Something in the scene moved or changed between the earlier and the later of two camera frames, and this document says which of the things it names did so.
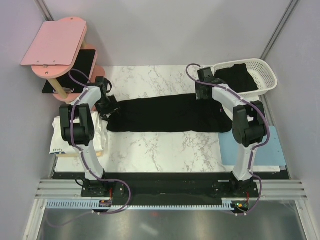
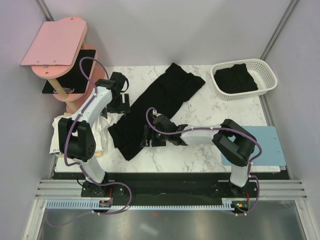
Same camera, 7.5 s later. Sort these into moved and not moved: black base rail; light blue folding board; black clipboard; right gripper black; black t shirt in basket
Moved: right gripper black
Not moved: black t shirt in basket; black clipboard; black base rail; light blue folding board
